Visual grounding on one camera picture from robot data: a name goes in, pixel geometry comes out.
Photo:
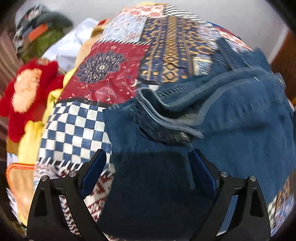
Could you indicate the yellow blanket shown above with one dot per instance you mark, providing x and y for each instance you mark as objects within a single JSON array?
[{"x": 30, "y": 143}]

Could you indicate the blue denim jeans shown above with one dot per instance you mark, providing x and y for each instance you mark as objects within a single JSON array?
[{"x": 231, "y": 115}]

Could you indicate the white cloth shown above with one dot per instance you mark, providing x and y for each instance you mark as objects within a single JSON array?
[{"x": 67, "y": 46}]

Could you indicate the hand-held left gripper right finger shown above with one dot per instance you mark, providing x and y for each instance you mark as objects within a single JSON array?
[{"x": 203, "y": 173}]

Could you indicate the pile of clothes and sundries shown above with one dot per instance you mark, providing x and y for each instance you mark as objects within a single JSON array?
[{"x": 23, "y": 20}]

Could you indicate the patchwork printed blanket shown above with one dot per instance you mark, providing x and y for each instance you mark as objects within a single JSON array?
[{"x": 115, "y": 67}]

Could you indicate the red plush toy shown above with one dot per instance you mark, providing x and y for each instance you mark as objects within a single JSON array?
[{"x": 49, "y": 76}]

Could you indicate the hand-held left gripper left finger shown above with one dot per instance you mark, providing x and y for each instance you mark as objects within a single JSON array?
[{"x": 92, "y": 176}]

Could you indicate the tan orange-edged cloth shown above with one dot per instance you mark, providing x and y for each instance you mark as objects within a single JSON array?
[{"x": 19, "y": 183}]

